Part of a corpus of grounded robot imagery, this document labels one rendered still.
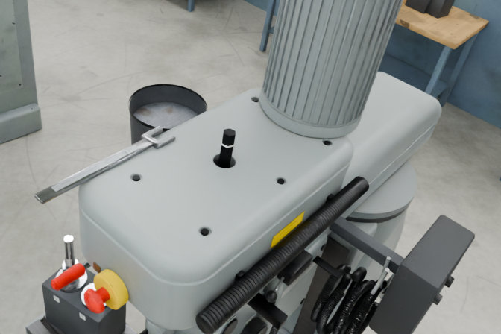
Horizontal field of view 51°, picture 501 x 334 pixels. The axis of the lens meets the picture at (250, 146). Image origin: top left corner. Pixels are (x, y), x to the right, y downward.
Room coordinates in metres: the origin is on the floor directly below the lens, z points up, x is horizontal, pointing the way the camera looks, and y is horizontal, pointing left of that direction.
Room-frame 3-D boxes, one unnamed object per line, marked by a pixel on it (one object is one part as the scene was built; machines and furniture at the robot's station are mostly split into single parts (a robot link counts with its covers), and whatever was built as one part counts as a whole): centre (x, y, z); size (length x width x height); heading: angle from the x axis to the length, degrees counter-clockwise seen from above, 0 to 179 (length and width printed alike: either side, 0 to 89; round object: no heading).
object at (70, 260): (0.93, 0.44, 1.22); 0.03 x 0.03 x 0.11
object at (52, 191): (0.60, 0.21, 1.89); 0.24 x 0.04 x 0.01; 148
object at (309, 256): (0.64, -0.11, 1.66); 0.12 x 0.04 x 0.04; 147
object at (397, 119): (1.08, -0.23, 1.66); 0.80 x 0.23 x 0.20; 147
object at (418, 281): (0.74, -0.41, 1.62); 0.20 x 0.09 x 0.21; 147
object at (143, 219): (0.68, 0.03, 1.81); 0.47 x 0.26 x 0.16; 147
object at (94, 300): (0.45, 0.17, 1.76); 0.04 x 0.03 x 0.04; 57
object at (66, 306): (0.91, 0.39, 1.00); 0.22 x 0.12 x 0.20; 67
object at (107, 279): (0.47, 0.16, 1.76); 0.06 x 0.02 x 0.06; 57
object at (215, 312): (0.61, -0.11, 1.79); 0.45 x 0.04 x 0.04; 147
